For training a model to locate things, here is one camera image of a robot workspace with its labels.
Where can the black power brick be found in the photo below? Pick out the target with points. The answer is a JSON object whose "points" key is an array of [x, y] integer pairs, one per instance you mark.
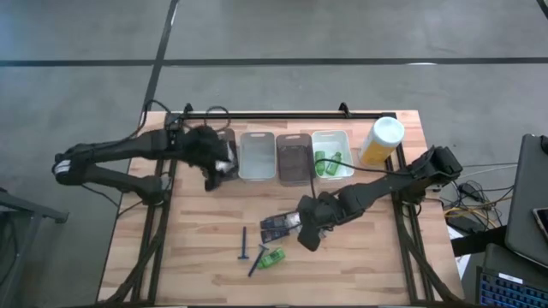
{"points": [[462, 224]]}

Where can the dark translucent plastic bin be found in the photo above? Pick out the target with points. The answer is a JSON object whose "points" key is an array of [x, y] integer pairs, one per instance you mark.
{"points": [[294, 162], [231, 137]]}

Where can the black power adapter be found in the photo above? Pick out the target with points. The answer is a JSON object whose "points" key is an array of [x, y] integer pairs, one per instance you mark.
{"points": [[471, 191]]}

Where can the blue disposable razor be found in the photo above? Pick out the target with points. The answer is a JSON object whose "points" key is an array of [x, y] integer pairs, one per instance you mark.
{"points": [[243, 241], [257, 261]]}

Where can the grey metal stand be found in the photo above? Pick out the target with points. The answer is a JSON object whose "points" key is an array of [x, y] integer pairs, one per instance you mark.
{"points": [[25, 206]]}

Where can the grey closed laptop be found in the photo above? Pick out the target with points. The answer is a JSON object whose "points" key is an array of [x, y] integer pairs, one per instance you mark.
{"points": [[526, 192]]}

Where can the black aluminium table frame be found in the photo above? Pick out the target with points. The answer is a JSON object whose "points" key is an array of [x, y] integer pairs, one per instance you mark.
{"points": [[278, 115]]}

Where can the backlit keyboard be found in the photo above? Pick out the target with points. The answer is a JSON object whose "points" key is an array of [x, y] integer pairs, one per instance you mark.
{"points": [[514, 293]]}

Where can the pale translucent plastic bin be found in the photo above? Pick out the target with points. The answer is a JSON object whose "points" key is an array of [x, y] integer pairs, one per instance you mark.
{"points": [[257, 158]]}

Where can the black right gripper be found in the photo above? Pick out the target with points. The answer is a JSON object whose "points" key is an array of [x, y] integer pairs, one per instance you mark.
{"points": [[319, 209]]}

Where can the white plastic bin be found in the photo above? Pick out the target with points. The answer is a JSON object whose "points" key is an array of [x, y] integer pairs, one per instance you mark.
{"points": [[338, 141]]}

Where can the yellow white wipes canister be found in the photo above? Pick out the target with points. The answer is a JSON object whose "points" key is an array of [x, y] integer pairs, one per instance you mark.
{"points": [[381, 141]]}

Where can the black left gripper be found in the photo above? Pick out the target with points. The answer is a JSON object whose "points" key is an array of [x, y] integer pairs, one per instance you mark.
{"points": [[205, 147]]}

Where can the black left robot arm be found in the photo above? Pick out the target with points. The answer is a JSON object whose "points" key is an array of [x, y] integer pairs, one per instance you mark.
{"points": [[120, 147]]}

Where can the smartphone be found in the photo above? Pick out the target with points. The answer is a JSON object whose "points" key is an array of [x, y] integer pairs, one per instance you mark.
{"points": [[541, 222]]}

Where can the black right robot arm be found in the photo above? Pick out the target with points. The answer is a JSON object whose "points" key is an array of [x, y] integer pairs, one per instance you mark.
{"points": [[377, 186]]}

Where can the small green bottle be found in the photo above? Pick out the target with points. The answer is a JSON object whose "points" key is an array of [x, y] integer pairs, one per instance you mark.
{"points": [[272, 258], [334, 164], [319, 162]]}

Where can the white paper sheet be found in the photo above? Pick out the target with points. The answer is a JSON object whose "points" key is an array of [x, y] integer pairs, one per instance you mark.
{"points": [[459, 256]]}

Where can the dark grey case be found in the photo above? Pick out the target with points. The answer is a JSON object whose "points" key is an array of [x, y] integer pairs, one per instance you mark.
{"points": [[505, 258]]}

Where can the black frame clamp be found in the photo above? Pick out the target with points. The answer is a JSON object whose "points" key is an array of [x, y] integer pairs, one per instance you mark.
{"points": [[188, 109], [344, 110]]}

